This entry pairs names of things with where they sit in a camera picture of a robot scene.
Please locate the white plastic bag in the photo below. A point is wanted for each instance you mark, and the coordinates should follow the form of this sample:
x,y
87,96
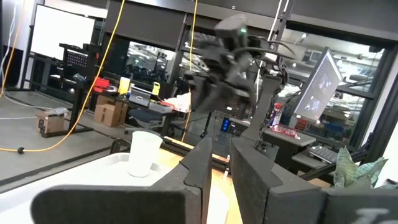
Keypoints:
x,y
180,102

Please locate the white whiteboard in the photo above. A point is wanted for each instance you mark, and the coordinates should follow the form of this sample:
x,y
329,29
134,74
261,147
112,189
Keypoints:
x,y
62,31

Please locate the grey desk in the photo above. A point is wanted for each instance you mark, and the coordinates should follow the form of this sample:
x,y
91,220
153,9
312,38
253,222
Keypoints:
x,y
280,146

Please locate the grey case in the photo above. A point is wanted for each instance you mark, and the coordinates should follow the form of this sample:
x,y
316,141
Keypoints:
x,y
140,98

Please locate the yellow container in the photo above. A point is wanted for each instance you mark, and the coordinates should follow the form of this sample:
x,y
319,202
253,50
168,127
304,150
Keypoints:
x,y
124,85

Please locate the black office chair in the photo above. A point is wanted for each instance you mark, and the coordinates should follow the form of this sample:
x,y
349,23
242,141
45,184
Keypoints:
x,y
143,116

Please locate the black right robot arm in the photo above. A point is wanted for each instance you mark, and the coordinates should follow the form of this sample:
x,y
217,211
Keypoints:
x,y
231,26

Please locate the tilted computer monitor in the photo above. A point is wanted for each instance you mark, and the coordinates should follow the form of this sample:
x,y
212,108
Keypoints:
x,y
317,87

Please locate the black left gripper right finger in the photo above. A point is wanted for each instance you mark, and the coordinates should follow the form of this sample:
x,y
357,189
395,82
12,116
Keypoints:
x,y
280,202

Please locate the black pegboard cart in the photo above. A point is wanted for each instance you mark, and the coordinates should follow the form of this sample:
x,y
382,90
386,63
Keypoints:
x,y
77,59

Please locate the red box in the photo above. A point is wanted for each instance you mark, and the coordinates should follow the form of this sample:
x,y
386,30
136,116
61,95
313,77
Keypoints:
x,y
102,83

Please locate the pale plastic cup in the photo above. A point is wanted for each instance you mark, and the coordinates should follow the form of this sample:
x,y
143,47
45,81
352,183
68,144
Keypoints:
x,y
143,155

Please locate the cluttered black desk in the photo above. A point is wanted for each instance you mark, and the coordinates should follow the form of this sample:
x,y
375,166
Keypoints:
x,y
164,116

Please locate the green plant leaves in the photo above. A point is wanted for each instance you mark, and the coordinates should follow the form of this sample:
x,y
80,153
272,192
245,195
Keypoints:
x,y
345,171

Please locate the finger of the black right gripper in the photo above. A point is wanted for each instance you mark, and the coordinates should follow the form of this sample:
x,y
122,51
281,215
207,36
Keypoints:
x,y
236,101
202,93

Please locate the yellow hand tool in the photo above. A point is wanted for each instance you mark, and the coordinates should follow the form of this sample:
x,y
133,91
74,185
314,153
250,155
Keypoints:
x,y
156,88

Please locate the small cardboard box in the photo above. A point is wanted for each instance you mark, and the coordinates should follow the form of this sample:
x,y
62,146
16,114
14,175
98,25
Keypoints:
x,y
49,123

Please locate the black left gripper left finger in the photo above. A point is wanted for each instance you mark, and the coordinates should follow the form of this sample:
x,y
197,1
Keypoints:
x,y
124,205

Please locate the large cardboard box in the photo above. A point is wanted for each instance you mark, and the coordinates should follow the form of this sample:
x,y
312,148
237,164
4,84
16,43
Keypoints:
x,y
109,115

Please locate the black keyboard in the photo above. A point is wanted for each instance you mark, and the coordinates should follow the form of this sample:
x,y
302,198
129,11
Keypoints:
x,y
323,154

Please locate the red safety glasses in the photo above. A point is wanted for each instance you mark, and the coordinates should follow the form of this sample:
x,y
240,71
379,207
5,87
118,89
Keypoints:
x,y
286,130

